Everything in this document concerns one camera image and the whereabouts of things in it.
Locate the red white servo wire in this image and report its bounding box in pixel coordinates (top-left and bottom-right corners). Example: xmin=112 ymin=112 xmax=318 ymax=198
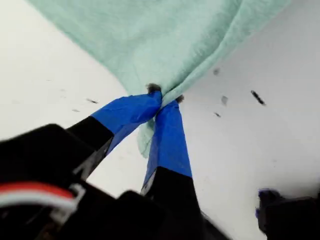
xmin=0 ymin=181 xmax=87 ymax=210

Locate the green t-shirt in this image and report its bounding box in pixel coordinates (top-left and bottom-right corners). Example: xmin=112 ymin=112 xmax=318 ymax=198
xmin=24 ymin=0 xmax=295 ymax=160

